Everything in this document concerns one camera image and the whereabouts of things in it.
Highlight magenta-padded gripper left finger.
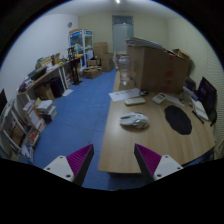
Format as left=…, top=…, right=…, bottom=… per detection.
left=43, top=143, right=95, bottom=187

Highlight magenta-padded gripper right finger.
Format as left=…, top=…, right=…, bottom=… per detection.
left=133, top=143, right=184, bottom=185

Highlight white and grey computer mouse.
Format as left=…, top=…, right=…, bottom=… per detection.
left=119, top=112, right=150, bottom=130

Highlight black mouse pad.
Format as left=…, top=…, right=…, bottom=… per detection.
left=164, top=105, right=193, bottom=136

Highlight white shelf unit with books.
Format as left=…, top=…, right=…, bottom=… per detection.
left=0, top=96, right=48, bottom=164

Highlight black marker pen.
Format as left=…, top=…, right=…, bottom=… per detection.
left=191, top=109, right=205, bottom=125

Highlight stack of books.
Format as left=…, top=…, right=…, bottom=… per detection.
left=35, top=99, right=58, bottom=123

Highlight white notebook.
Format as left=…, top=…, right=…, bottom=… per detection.
left=189, top=98, right=210, bottom=122

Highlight white remote with display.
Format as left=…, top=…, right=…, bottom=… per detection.
left=151, top=92, right=167, bottom=105

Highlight slim white remote control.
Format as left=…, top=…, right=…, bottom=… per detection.
left=124, top=96, right=147, bottom=107

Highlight black bin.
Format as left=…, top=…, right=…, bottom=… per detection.
left=49, top=78, right=65, bottom=98

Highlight black bag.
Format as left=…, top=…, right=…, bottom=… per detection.
left=196, top=76, right=218, bottom=127

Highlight white paper sheet with writing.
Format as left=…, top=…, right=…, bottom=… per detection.
left=108, top=87, right=142, bottom=102

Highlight large brown cardboard box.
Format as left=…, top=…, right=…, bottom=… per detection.
left=126, top=41, right=191, bottom=95

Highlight tall black stand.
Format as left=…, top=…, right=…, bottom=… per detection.
left=68, top=46, right=83, bottom=86

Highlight low open cardboard box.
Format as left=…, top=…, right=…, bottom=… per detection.
left=83, top=65, right=103, bottom=80

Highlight clear plastic jar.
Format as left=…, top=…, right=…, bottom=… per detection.
left=117, top=54, right=132, bottom=82

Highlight open brown cardboard box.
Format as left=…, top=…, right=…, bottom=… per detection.
left=172, top=48, right=192, bottom=62

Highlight stacked brown cardboard boxes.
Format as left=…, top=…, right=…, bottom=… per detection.
left=93, top=41, right=116, bottom=73

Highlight blue and white glass cabinet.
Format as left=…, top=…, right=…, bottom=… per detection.
left=68, top=28, right=94, bottom=69

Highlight stacked flat papers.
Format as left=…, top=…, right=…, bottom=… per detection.
left=125, top=36, right=168, bottom=52

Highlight grey door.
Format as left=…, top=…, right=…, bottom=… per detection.
left=111, top=15, right=135, bottom=54

